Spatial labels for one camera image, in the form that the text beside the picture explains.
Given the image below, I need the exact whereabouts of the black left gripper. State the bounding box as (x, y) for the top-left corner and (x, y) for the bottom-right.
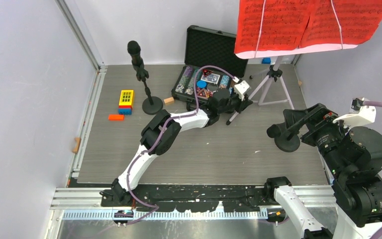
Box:
(219, 88), (253, 116)

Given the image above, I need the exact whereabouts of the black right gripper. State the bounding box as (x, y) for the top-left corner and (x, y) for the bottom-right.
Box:
(283, 99), (354, 175)

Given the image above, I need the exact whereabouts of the black microphone plain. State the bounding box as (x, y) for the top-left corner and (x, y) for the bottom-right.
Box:
(266, 122), (285, 138)

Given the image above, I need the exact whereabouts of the black round-base mic stand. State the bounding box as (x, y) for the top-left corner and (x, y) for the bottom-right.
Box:
(274, 133), (300, 152)
(132, 58), (163, 115)

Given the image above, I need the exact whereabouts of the lilac tripod music stand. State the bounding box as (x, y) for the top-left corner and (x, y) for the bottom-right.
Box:
(226, 43), (360, 126)

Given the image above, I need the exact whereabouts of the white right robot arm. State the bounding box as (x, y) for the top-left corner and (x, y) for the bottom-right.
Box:
(264, 98), (382, 239)

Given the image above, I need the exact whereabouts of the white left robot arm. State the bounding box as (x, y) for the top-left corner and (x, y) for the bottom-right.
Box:
(100, 85), (252, 206)

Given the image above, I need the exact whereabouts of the silver dealer button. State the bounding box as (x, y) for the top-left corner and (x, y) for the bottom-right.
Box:
(206, 84), (218, 92)

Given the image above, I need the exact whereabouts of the red triangle token lower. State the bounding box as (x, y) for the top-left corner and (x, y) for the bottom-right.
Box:
(197, 89), (211, 99)

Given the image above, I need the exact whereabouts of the blue playing card deck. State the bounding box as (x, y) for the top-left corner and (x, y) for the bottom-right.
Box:
(201, 73), (220, 84)

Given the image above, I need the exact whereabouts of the blue round chip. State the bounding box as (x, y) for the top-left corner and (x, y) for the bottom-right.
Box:
(196, 80), (207, 89)

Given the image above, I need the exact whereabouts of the black poker chip case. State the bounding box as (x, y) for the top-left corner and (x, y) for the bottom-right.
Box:
(171, 25), (248, 104)

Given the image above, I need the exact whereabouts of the small wooden block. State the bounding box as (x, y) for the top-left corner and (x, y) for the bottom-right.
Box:
(164, 97), (175, 105)

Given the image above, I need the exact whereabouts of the small blue block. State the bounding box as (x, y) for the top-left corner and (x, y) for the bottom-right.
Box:
(261, 57), (272, 64)

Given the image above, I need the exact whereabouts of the yellow grid toy brick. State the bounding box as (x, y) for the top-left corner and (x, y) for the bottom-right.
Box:
(118, 90), (135, 107)

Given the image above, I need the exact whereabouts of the blue toy brick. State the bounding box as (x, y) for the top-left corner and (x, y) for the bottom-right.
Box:
(118, 108), (132, 115)

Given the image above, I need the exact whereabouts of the red toy brick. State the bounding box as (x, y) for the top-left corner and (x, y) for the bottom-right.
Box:
(118, 106), (133, 110)

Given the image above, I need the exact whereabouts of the red sheet music left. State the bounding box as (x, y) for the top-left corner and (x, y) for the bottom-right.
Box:
(234, 0), (315, 59)

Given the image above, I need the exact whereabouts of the red sheet music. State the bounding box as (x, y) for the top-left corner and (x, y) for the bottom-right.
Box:
(300, 0), (382, 49)
(234, 0), (315, 59)

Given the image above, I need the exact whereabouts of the orange flat toy brick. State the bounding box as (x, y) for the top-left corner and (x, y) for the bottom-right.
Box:
(108, 115), (124, 121)

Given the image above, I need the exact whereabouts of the red sheet music right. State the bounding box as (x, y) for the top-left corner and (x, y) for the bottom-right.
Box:
(300, 0), (382, 49)

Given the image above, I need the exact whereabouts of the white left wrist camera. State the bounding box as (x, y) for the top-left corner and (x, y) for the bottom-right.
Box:
(232, 77), (250, 101)

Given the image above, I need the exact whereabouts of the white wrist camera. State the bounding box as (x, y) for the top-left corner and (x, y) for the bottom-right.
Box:
(333, 98), (377, 129)
(232, 77), (250, 101)

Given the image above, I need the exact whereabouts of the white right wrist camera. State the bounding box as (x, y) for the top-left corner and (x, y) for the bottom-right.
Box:
(333, 98), (377, 129)

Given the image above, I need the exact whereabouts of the wooden block on rail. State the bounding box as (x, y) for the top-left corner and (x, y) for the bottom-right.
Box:
(72, 137), (82, 154)

